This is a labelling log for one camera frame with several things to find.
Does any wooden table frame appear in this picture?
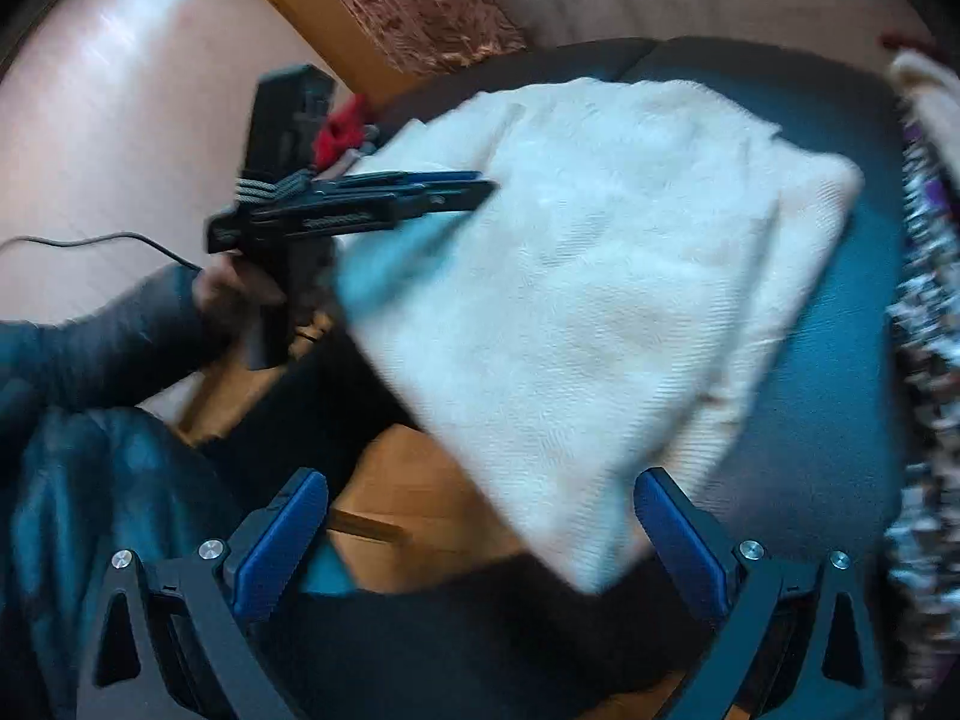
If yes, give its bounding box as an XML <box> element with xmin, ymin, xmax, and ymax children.
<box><xmin>176</xmin><ymin>311</ymin><xmax>488</xmax><ymax>597</ymax></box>

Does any red cloth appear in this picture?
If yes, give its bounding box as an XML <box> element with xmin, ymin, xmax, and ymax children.
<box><xmin>313</xmin><ymin>94</ymin><xmax>372</xmax><ymax>170</ymax></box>

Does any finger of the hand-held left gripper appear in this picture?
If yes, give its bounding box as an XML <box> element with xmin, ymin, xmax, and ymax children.
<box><xmin>311</xmin><ymin>167</ymin><xmax>488</xmax><ymax>197</ymax></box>
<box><xmin>319</xmin><ymin>178</ymin><xmax>502</xmax><ymax>235</ymax></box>

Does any beige knit sweater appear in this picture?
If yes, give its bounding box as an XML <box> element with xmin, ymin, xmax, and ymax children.
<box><xmin>330</xmin><ymin>77</ymin><xmax>865</xmax><ymax>593</ymax></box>

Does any person's left hand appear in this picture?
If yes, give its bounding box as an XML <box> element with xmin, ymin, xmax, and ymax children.
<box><xmin>191</xmin><ymin>251</ymin><xmax>260</xmax><ymax>335</ymax></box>

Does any wooden ledge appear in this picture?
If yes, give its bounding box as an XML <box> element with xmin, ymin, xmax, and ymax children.
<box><xmin>216</xmin><ymin>0</ymin><xmax>421</xmax><ymax>102</ymax></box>

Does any black cloth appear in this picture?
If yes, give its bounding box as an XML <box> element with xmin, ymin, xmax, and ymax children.
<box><xmin>199</xmin><ymin>315</ymin><xmax>717</xmax><ymax>720</ymax></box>

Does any black cable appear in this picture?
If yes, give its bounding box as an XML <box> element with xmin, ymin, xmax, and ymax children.
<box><xmin>0</xmin><ymin>232</ymin><xmax>205</xmax><ymax>272</ymax></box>

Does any person's left forearm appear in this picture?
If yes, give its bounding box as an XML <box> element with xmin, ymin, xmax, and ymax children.
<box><xmin>0</xmin><ymin>262</ymin><xmax>218</xmax><ymax>428</ymax></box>

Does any brown patterned curtain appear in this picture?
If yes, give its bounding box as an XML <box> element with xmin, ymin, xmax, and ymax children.
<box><xmin>289</xmin><ymin>0</ymin><xmax>528</xmax><ymax>80</ymax></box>

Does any cream cloth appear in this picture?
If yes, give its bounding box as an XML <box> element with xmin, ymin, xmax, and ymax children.
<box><xmin>885</xmin><ymin>49</ymin><xmax>960</xmax><ymax>137</ymax></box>

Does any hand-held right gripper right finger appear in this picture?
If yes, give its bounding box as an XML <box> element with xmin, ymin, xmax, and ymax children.
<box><xmin>634</xmin><ymin>465</ymin><xmax>884</xmax><ymax>720</ymax></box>

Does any leopard print cloth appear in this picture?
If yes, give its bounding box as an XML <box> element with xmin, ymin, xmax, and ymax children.
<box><xmin>881</xmin><ymin>120</ymin><xmax>960</xmax><ymax>698</ymax></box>

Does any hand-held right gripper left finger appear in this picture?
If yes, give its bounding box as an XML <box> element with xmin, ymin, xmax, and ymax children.
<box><xmin>79</xmin><ymin>469</ymin><xmax>329</xmax><ymax>720</ymax></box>

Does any person's leg in jeans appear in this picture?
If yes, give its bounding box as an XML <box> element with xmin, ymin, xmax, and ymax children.
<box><xmin>0</xmin><ymin>405</ymin><xmax>252</xmax><ymax>720</ymax></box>

